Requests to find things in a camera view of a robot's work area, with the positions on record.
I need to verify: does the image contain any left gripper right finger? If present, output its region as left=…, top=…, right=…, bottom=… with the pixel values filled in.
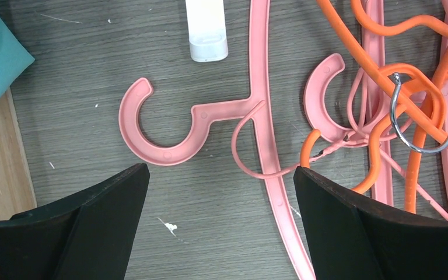
left=293, top=167, right=448, bottom=279

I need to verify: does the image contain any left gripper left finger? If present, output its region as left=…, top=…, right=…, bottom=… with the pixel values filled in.
left=0, top=163, right=150, bottom=279

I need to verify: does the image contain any orange plastic hanger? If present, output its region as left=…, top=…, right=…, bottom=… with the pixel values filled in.
left=300, top=1, right=448, bottom=213

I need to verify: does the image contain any yellow hanger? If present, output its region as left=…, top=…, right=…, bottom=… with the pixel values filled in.
left=389, top=72, right=448, bottom=155

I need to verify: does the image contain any wooden clothes rack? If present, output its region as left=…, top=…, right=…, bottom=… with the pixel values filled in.
left=0, top=90, right=37, bottom=220

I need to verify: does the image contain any right thick pink hanger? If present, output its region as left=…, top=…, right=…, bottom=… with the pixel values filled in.
left=304, top=1, right=394, bottom=206

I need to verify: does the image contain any thick pink hanger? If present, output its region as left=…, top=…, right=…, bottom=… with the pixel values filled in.
left=304, top=1, right=394, bottom=206
left=118, top=0, right=317, bottom=280

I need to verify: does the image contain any left thick pink hanger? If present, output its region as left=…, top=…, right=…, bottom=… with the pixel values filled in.
left=118, top=0, right=317, bottom=280

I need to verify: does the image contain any white metal clothes rack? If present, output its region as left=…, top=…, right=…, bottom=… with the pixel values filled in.
left=185, top=0, right=229, bottom=62

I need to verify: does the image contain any pink wire hanger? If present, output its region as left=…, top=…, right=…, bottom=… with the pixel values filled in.
left=230, top=68, right=448, bottom=223

